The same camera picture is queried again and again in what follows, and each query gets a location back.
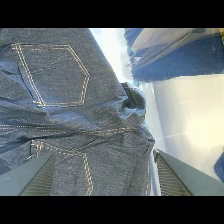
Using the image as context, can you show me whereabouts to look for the blue jeans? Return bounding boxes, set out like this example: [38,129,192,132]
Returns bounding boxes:
[0,28,157,196]

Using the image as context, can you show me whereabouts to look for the blue garment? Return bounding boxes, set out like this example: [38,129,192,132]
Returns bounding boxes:
[124,28,224,83]

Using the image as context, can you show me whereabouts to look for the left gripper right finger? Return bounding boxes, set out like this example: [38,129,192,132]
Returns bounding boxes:
[152,149,224,196]

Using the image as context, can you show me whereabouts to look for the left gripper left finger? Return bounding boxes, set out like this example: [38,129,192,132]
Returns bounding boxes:
[0,150,57,196]

